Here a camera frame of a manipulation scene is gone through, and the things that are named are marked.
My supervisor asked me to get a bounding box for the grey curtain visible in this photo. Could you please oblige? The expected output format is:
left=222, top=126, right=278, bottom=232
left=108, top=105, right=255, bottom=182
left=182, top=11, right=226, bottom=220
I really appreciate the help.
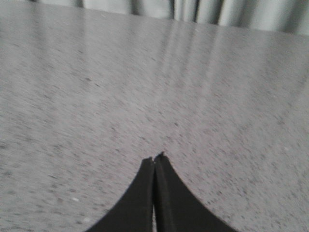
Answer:
left=28, top=0, right=309, bottom=36

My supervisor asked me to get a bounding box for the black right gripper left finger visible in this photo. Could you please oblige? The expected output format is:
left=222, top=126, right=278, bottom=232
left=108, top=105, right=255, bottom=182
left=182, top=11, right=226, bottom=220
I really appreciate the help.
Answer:
left=87, top=157, right=155, bottom=232

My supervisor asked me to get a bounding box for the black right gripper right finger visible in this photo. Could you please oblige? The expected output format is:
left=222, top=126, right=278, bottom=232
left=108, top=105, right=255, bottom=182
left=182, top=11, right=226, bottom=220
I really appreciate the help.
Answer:
left=153, top=152, right=235, bottom=232

